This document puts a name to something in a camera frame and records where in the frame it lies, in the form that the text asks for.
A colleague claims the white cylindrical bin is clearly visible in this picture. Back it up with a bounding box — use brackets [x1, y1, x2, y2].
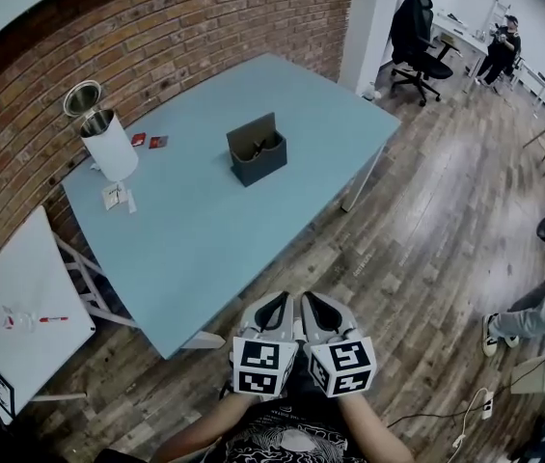
[79, 108, 140, 183]

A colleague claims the white paper packet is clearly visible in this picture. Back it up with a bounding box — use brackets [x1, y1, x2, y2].
[100, 183, 125, 212]

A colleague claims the white folding table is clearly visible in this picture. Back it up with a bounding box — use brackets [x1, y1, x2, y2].
[0, 204, 97, 426]

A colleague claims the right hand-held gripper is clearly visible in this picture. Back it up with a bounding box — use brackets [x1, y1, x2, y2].
[299, 292, 377, 399]

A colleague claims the white table leg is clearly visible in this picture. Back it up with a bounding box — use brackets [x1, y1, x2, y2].
[178, 330, 228, 352]
[341, 146, 385, 214]

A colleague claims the person's right forearm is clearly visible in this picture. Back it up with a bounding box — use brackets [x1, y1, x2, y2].
[336, 392, 417, 463]

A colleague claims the black printed shirt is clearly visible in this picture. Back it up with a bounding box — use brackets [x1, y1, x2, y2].
[222, 396, 366, 463]

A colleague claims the white desk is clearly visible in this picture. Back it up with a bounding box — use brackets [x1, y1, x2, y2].
[432, 11, 491, 82]

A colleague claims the round steel bin lid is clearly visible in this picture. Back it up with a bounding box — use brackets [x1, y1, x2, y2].
[62, 79, 102, 118]

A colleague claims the white box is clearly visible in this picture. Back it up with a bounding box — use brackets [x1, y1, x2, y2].
[509, 354, 545, 395]

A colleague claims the black-framed printed card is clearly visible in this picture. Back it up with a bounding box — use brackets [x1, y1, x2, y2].
[0, 363, 17, 418]

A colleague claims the dark grey box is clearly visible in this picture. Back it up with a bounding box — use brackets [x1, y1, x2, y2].
[226, 112, 287, 188]

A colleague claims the white power strip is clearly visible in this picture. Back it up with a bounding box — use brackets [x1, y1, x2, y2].
[478, 388, 496, 422]

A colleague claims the clear plastic wrapper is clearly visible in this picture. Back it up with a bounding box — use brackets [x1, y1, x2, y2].
[0, 303, 38, 333]

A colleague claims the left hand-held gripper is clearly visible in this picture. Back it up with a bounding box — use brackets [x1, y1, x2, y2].
[230, 290, 301, 403]

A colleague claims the person's left forearm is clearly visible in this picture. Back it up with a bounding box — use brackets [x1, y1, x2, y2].
[152, 392, 255, 463]

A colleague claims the black office chair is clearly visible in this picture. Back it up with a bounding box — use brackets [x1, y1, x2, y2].
[389, 0, 462, 108]

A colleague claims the white folding table frame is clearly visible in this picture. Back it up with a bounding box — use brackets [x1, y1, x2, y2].
[51, 232, 139, 330]

